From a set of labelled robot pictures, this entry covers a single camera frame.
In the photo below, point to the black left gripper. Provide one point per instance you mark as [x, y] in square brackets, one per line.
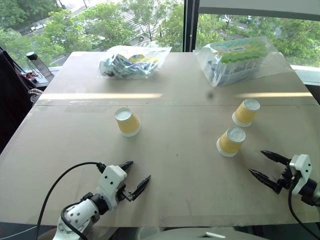
[121, 192]

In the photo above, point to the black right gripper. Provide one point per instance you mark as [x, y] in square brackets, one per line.
[285, 180]

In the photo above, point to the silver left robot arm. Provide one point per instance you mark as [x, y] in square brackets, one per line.
[80, 212]

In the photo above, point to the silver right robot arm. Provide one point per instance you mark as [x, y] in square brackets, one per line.
[308, 191]

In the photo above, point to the yellow ribbed paper cup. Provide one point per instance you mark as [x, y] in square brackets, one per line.
[246, 113]
[127, 123]
[230, 143]

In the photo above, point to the small white label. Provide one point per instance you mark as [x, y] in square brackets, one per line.
[215, 235]

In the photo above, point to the clear bag of green-capped bottles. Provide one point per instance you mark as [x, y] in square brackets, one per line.
[237, 61]

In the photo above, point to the clear bag of blue packets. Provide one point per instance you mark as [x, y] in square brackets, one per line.
[132, 63]

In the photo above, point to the dark cloth-covered chair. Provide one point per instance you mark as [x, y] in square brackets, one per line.
[12, 100]

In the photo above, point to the small red items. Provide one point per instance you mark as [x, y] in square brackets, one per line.
[30, 75]

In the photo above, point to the clear water bottle black lid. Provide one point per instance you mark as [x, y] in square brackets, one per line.
[40, 65]

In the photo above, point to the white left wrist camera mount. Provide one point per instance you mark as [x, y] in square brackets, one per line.
[111, 176]

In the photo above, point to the dark window frame post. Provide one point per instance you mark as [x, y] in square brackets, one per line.
[191, 25]

